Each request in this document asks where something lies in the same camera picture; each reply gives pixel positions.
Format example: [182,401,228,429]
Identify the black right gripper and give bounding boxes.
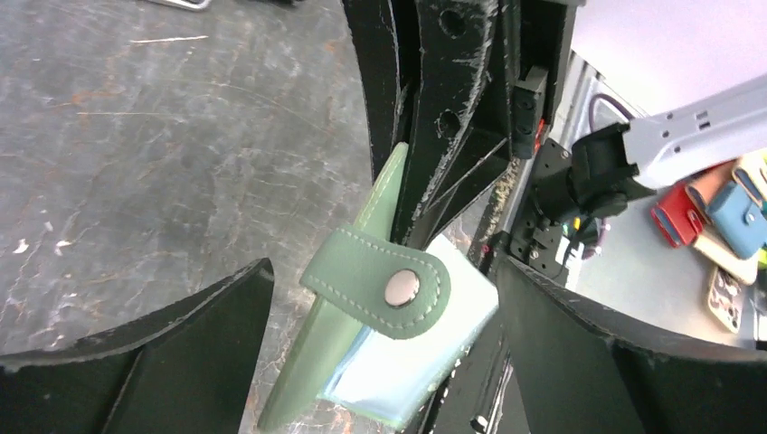
[343,0,584,249]

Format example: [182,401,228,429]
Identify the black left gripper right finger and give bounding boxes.
[496,257,766,433]

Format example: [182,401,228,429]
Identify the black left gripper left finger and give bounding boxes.
[1,259,274,433]

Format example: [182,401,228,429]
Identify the green card holder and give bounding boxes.
[258,143,498,433]

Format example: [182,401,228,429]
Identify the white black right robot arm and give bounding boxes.
[344,1,766,249]

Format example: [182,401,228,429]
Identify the red card holder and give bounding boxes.
[650,182,705,248]

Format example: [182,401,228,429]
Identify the blue card holder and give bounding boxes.
[705,181,766,259]

